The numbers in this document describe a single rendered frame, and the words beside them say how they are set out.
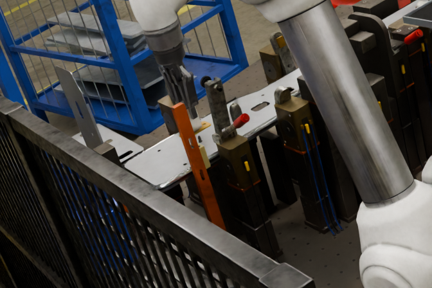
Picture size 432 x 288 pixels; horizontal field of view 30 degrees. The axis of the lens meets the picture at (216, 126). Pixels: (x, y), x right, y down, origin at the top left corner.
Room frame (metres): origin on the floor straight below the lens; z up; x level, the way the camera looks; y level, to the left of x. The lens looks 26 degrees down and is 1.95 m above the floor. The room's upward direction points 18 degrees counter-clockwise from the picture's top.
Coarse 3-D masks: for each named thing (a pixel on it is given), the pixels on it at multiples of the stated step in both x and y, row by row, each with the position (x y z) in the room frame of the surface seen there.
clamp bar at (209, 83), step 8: (208, 80) 1.74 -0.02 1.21; (216, 80) 1.72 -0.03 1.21; (208, 88) 1.71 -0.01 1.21; (216, 88) 1.71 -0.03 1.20; (208, 96) 1.72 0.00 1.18; (216, 96) 1.71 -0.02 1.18; (224, 96) 1.73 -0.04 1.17; (216, 104) 1.72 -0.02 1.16; (224, 104) 1.73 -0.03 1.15; (216, 112) 1.72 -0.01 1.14; (224, 112) 1.73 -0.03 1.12; (216, 120) 1.72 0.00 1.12; (224, 120) 1.73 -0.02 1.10; (216, 128) 1.73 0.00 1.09; (224, 128) 1.76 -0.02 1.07
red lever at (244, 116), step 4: (240, 116) 1.64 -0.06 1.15; (244, 116) 1.63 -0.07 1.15; (248, 116) 1.64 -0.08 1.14; (236, 120) 1.66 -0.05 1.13; (240, 120) 1.63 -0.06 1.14; (244, 120) 1.63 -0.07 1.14; (248, 120) 1.63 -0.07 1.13; (232, 124) 1.68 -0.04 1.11; (236, 124) 1.66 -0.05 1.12; (240, 124) 1.64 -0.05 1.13; (244, 124) 1.64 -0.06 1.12; (228, 128) 1.70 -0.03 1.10; (232, 128) 1.68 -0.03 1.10; (236, 128) 1.67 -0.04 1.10; (224, 132) 1.72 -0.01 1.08; (228, 132) 1.71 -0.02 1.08; (224, 136) 1.73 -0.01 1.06
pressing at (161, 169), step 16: (416, 0) 2.36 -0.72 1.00; (400, 16) 2.26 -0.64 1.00; (288, 80) 2.06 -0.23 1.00; (240, 96) 2.06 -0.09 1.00; (256, 96) 2.02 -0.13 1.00; (272, 96) 2.00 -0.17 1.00; (256, 112) 1.93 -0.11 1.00; (272, 112) 1.90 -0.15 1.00; (208, 128) 1.93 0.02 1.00; (240, 128) 1.87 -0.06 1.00; (256, 128) 1.84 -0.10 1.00; (160, 144) 1.92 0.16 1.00; (176, 144) 1.89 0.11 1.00; (208, 144) 1.84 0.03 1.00; (128, 160) 1.90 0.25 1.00; (144, 160) 1.86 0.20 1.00; (160, 160) 1.83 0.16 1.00; (176, 160) 1.81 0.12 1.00; (144, 176) 1.78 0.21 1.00; (160, 176) 1.75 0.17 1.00; (176, 176) 1.72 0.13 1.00
